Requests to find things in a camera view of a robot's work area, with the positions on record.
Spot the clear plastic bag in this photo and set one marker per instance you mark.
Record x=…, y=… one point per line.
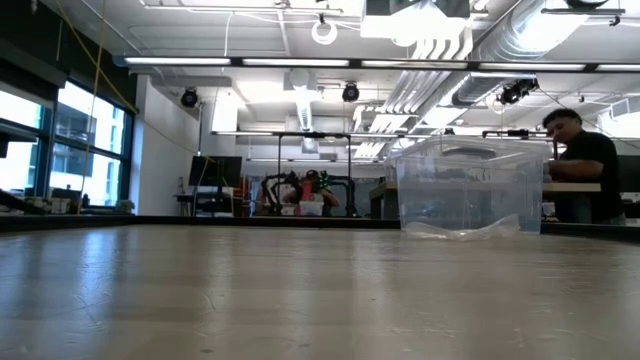
x=465, y=232

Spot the black overhead bar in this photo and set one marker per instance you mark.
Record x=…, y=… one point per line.
x=582, y=10

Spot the black distant robot arm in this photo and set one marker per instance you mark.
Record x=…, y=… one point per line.
x=272, y=187
x=345, y=187

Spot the black computer monitor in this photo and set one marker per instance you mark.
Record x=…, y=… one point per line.
x=631, y=175
x=215, y=171

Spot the person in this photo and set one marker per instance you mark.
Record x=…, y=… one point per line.
x=312, y=197
x=590, y=150

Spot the large window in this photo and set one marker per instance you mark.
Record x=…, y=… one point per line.
x=90, y=125

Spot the silver ventilation duct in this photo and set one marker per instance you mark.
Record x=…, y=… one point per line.
x=495, y=40

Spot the clear plastic container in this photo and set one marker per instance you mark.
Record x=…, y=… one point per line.
x=430, y=190

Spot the long ceiling tube light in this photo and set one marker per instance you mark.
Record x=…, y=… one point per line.
x=530, y=66
x=200, y=60

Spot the black ceiling spotlight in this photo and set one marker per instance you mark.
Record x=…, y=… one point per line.
x=350, y=92
x=517, y=90
x=189, y=98

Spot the black stand frame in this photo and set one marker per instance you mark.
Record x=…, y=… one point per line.
x=310, y=134

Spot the dark grey ceiling box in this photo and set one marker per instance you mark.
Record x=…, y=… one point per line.
x=450, y=7

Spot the wooden workbench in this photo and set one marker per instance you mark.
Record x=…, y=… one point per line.
x=575, y=188

